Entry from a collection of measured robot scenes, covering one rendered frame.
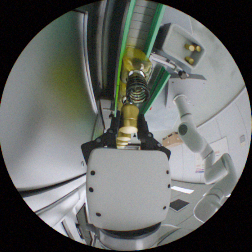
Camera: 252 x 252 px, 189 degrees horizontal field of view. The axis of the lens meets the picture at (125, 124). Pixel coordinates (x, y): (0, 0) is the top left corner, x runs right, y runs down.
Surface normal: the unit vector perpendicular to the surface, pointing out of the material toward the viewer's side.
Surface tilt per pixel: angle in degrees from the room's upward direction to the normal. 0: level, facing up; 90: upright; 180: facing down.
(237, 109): 90
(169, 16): 0
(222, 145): 90
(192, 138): 89
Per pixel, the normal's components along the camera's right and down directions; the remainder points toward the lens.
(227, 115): -0.99, -0.11
